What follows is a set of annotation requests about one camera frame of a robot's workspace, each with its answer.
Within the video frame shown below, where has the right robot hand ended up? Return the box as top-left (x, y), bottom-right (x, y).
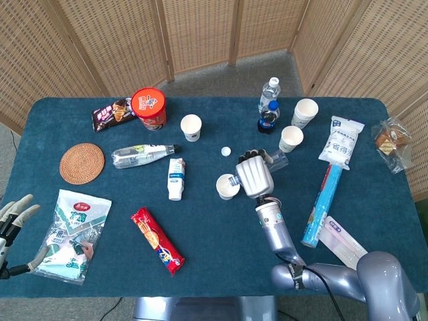
top-left (235, 149), bottom-right (276, 200)

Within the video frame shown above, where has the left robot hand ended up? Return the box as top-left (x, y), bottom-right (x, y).
top-left (0, 193), bottom-right (49, 279)

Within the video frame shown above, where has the clear plastic bottle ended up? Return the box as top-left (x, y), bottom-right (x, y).
top-left (227, 150), bottom-right (289, 187)

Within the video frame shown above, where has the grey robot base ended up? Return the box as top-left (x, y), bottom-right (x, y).
top-left (132, 296), bottom-right (278, 321)

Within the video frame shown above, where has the cola bottle blue cap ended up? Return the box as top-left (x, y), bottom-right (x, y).
top-left (257, 100), bottom-right (281, 136)

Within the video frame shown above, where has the long blue tube packet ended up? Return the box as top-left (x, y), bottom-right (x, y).
top-left (300, 163), bottom-right (344, 249)

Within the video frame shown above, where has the white milk bottle blue label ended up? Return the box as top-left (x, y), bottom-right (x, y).
top-left (167, 157), bottom-right (187, 201)

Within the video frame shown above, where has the clear water bottle white cap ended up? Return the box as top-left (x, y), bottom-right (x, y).
top-left (257, 76), bottom-right (281, 114)

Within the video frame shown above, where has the clear bottle black cap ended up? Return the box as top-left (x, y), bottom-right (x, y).
top-left (110, 143), bottom-right (179, 170)

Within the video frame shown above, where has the paper cup green blue print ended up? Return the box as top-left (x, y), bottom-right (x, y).
top-left (215, 173), bottom-right (241, 201)

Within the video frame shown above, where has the paper cup green flower print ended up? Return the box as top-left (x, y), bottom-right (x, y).
top-left (278, 125), bottom-right (304, 154)

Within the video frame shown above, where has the white green snack bag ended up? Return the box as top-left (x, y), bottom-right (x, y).
top-left (33, 189), bottom-right (113, 286)

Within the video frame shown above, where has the blue tablecloth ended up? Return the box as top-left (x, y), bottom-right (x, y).
top-left (0, 96), bottom-right (428, 298)

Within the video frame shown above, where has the paper cup blue flower print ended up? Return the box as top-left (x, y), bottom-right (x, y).
top-left (180, 114), bottom-right (203, 142)

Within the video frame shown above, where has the stack of paper cups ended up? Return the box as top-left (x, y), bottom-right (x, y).
top-left (290, 98), bottom-right (319, 130)

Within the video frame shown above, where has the round woven rattan coaster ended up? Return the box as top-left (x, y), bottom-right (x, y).
top-left (59, 142), bottom-right (106, 185)

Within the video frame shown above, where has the white powder bag blue print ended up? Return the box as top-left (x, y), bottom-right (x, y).
top-left (318, 115), bottom-right (365, 171)

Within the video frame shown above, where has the pink white toothbrush pack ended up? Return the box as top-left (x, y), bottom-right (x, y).
top-left (317, 215), bottom-right (368, 270)

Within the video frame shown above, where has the red biscuit pack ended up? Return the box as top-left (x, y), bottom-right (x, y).
top-left (130, 207), bottom-right (185, 277)

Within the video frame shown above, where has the orange instant noodle cup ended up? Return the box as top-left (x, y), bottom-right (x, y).
top-left (130, 87), bottom-right (168, 131)

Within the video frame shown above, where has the brown chocolate snack bag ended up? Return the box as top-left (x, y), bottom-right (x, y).
top-left (91, 97), bottom-right (138, 133)

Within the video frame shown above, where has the clear bag of pastries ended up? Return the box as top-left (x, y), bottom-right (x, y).
top-left (370, 115), bottom-right (413, 175)

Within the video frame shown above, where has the woven bamboo folding screen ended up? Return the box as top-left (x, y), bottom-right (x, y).
top-left (0, 0), bottom-right (428, 201)

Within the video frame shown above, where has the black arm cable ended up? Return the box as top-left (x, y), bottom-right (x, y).
top-left (300, 263), bottom-right (346, 321)

